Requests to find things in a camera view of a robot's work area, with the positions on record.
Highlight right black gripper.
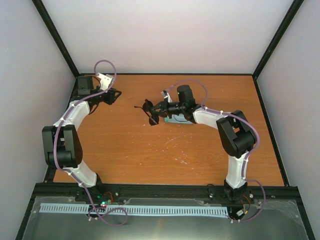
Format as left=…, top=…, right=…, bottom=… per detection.
left=149, top=98, right=185, bottom=119

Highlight black sunglasses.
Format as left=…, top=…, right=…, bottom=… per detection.
left=134, top=99, right=159, bottom=126

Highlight grey green glasses case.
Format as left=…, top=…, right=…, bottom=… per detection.
left=164, top=113, right=193, bottom=125

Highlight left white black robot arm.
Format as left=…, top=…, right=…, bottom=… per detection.
left=42, top=73, right=122, bottom=202

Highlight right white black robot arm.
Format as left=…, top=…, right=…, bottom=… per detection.
left=142, top=85, right=259, bottom=202

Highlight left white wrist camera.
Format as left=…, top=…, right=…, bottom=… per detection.
left=96, top=73, right=115, bottom=91

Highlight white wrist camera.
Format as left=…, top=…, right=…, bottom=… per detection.
left=96, top=73, right=115, bottom=91
left=161, top=90, right=172, bottom=103

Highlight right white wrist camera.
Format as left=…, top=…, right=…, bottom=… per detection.
left=161, top=90, right=172, bottom=103

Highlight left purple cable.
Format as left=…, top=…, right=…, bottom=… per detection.
left=54, top=59, right=129, bottom=227

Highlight purple cable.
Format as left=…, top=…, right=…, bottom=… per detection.
left=54, top=59, right=129, bottom=227
left=164, top=78, right=266, bottom=223

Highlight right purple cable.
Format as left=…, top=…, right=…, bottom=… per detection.
left=164, top=78, right=266, bottom=223

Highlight left back frame post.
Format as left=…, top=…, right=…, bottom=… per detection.
left=32, top=0, right=80, bottom=78

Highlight frame post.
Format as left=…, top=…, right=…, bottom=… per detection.
left=32, top=0, right=80, bottom=78
left=252, top=0, right=304, bottom=81

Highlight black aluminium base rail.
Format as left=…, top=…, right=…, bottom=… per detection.
left=32, top=182, right=301, bottom=207

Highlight light blue cable duct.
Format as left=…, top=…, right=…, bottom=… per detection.
left=39, top=203, right=229, bottom=218

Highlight right back frame post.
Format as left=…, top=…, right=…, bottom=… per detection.
left=252, top=0, right=304, bottom=81

